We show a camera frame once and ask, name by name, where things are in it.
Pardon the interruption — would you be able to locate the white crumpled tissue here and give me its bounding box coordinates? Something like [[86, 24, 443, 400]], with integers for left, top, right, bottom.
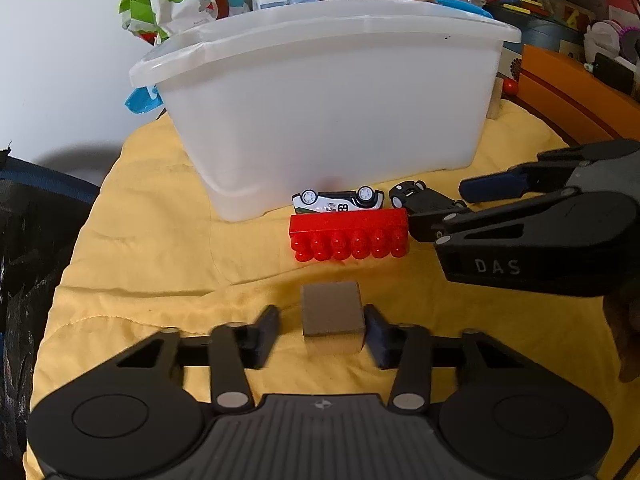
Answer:
[[584, 20, 623, 63]]

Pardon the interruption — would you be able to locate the light wooden block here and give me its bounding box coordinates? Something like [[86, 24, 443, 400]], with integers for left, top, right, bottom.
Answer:
[[487, 77, 504, 120]]

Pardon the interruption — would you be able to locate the pink round brush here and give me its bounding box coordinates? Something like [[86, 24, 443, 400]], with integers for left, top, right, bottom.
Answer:
[[617, 25, 640, 63]]

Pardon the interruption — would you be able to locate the white plastic container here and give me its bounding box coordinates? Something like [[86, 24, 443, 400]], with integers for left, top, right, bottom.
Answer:
[[129, 0, 522, 222]]

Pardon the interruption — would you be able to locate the orange box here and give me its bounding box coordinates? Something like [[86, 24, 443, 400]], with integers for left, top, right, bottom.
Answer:
[[517, 44, 640, 143]]

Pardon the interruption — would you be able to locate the tan wooden cube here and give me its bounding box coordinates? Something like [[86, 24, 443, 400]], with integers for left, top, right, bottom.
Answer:
[[301, 281, 365, 353]]

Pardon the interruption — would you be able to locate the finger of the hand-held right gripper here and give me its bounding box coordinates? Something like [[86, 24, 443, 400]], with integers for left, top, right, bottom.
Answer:
[[459, 139, 640, 205], [409, 187, 632, 245]]

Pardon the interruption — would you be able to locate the yellow cloth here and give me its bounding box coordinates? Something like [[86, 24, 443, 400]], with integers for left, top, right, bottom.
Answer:
[[22, 97, 640, 480]]

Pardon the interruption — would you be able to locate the black mesh chair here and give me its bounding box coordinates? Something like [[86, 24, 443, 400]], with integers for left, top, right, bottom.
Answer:
[[0, 150, 101, 480]]

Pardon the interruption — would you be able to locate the black wallet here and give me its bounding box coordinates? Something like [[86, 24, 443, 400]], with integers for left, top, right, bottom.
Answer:
[[592, 52, 637, 94]]

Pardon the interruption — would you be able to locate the white toy race car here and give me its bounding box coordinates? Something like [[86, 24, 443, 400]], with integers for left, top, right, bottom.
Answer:
[[291, 186, 386, 216]]

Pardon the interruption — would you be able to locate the small black toy car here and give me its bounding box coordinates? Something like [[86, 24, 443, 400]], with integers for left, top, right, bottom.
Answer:
[[389, 179, 469, 217]]

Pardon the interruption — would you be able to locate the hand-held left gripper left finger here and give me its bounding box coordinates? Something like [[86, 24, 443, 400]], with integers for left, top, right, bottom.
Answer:
[[100, 304, 281, 415]]

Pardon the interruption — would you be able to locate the blue plastic lid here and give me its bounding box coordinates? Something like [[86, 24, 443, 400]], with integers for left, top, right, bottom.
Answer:
[[435, 0, 496, 20]]

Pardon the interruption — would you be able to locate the long red building brick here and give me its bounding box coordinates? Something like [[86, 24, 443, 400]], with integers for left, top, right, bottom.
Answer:
[[288, 208, 412, 262]]

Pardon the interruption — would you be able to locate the dark patterned tin box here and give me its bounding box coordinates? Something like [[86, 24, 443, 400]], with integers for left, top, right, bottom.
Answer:
[[490, 5, 591, 61]]

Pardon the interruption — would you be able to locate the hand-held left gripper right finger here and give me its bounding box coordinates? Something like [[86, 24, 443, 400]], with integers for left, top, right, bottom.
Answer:
[[364, 304, 543, 415]]

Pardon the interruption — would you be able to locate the person's right hand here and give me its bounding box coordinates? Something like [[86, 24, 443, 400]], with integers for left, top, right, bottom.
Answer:
[[602, 287, 640, 385]]

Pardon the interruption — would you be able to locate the blue plastic packet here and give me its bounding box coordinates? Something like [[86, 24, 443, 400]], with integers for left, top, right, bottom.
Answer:
[[125, 82, 166, 116]]

